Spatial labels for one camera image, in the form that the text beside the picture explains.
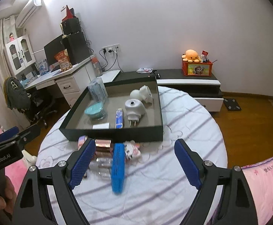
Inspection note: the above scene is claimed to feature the pink patterned small packet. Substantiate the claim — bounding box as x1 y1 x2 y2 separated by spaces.
77 136 88 149

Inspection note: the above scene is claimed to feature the rose gold metallic cylinder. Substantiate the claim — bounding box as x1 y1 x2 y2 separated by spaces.
95 139 112 157

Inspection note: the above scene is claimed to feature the black white tv cabinet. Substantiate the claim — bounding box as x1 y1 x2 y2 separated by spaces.
115 69 223 112

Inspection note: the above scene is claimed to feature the red cartoon storage box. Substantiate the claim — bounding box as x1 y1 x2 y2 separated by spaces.
182 61 213 77

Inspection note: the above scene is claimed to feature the red-capped bottle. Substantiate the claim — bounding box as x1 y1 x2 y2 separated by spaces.
91 57 103 77

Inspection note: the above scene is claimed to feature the black office chair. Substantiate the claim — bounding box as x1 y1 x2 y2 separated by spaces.
22 88 58 129

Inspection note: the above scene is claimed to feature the black square floor scale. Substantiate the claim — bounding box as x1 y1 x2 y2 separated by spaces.
223 98 242 111

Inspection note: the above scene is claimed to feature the white wall power strip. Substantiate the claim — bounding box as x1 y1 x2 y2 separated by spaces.
102 44 121 53

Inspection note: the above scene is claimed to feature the clear pack of blue items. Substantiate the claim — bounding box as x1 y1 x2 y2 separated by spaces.
88 77 108 104

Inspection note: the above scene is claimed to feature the orange octopus plush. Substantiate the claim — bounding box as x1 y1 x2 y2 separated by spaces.
182 49 202 63

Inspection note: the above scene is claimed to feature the blue rectangular plastic case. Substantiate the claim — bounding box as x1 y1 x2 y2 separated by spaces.
111 143 125 194

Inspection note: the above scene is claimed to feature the white plug-in device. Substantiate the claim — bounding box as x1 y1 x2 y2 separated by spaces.
125 99 146 127

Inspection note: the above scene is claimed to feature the black shallow tray box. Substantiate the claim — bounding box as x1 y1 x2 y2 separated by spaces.
59 78 163 143

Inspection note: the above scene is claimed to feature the white tissue packet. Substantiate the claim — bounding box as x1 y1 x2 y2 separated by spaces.
136 67 153 74

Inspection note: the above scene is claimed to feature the pink white small packet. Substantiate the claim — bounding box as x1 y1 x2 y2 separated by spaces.
124 141 141 160

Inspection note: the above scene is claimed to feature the pink bedding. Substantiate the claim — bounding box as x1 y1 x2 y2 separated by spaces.
242 157 273 224

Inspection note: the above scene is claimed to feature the white card in tray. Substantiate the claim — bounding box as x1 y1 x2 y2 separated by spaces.
92 122 110 130

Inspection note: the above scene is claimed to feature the black computer tower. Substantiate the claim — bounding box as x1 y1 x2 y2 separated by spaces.
62 31 91 65

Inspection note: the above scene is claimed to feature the clear plastic bottle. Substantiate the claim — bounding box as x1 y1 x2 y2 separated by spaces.
89 157 113 179

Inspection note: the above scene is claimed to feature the red triangular object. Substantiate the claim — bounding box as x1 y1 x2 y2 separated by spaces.
62 5 76 22

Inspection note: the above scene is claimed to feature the dark jacket on chair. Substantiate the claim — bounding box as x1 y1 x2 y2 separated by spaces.
3 77 31 110

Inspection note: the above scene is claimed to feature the teal round container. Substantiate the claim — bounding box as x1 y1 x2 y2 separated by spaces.
84 101 106 120

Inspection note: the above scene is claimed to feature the black box on tower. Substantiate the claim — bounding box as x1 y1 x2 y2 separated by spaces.
61 17 82 35

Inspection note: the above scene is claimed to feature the white desk with drawers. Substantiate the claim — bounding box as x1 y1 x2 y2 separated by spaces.
25 55 96 107

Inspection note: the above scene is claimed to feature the black computer monitor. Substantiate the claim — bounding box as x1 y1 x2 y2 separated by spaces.
44 35 65 66

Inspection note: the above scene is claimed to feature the white glass-door cabinet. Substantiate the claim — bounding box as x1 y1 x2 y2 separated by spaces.
4 35 36 75

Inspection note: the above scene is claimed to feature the small black device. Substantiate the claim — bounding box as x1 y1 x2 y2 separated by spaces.
152 70 160 79

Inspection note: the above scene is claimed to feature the orange snack bag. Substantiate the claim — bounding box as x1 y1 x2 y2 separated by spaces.
54 49 72 72

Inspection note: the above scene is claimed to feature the white air conditioner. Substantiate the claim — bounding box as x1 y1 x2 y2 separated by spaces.
16 0 42 29

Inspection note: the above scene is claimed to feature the white round night light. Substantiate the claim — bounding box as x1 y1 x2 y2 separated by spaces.
130 85 153 104

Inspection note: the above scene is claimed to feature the person's left hand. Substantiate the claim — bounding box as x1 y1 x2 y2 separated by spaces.
0 176 17 224

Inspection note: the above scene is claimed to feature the blue gold patterned box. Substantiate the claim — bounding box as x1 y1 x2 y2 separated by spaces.
115 108 124 129

